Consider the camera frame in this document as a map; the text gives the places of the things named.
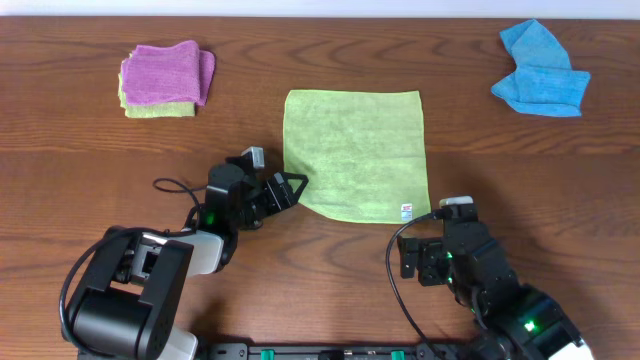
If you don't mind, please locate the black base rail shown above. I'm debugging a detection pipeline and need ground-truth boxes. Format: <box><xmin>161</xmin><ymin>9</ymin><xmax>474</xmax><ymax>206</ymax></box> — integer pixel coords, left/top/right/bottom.
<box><xmin>77</xmin><ymin>341</ymin><xmax>481</xmax><ymax>360</ymax></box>

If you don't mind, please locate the light green microfiber cloth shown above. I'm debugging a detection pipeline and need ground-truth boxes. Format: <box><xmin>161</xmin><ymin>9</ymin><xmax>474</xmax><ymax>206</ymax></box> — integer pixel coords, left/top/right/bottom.
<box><xmin>283</xmin><ymin>90</ymin><xmax>431</xmax><ymax>224</ymax></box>

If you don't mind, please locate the green folded cloth under purple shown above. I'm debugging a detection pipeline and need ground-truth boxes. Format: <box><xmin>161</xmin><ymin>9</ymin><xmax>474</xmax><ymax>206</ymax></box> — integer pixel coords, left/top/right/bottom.
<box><xmin>118</xmin><ymin>60</ymin><xmax>196</xmax><ymax>119</ymax></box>

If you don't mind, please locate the blue crumpled cloth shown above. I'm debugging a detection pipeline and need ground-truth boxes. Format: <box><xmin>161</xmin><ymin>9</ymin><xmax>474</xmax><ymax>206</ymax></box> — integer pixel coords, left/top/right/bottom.
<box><xmin>491</xmin><ymin>19</ymin><xmax>591</xmax><ymax>117</ymax></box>

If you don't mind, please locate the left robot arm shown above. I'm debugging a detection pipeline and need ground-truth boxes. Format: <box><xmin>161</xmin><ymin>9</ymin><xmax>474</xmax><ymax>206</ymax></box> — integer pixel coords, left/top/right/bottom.
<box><xmin>59</xmin><ymin>160</ymin><xmax>308</xmax><ymax>360</ymax></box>

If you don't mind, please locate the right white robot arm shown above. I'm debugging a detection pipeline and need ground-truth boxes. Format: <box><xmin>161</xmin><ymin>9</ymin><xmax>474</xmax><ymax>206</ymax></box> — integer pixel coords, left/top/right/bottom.
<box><xmin>395</xmin><ymin>235</ymin><xmax>595</xmax><ymax>360</ymax></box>

